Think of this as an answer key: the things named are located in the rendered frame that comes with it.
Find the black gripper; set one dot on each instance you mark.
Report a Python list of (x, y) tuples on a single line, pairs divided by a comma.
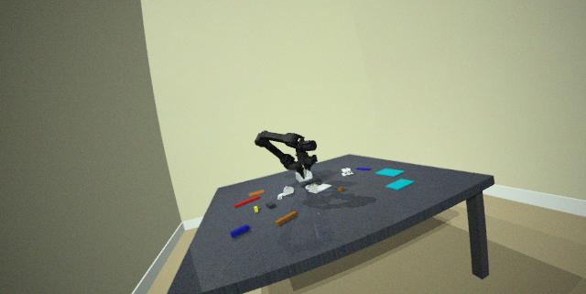
[(298, 167)]

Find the blue rectangular bar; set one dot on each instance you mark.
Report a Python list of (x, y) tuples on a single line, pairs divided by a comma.
[(240, 230)]

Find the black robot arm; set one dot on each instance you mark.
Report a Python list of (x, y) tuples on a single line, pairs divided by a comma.
[(290, 140)]

